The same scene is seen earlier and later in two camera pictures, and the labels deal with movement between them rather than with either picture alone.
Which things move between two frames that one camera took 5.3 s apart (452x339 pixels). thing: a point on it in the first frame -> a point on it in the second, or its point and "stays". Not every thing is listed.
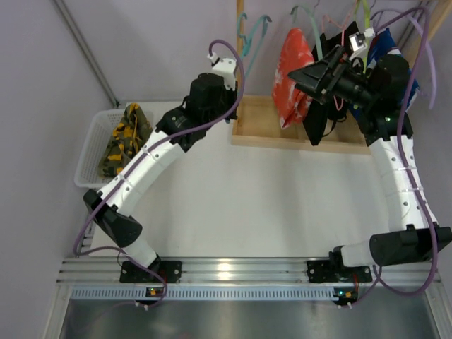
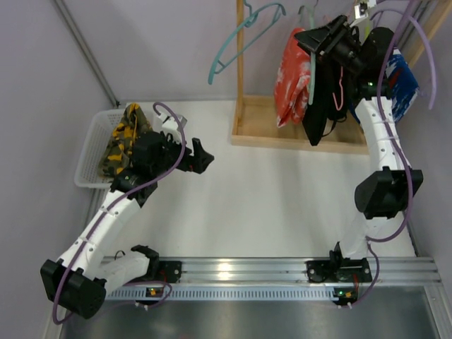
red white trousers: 292,103 stays
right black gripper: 332,74 -> 327,42
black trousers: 320,112 stays
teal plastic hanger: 255,39 -> 250,19
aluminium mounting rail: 251,272 stays
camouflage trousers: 132,131 stays
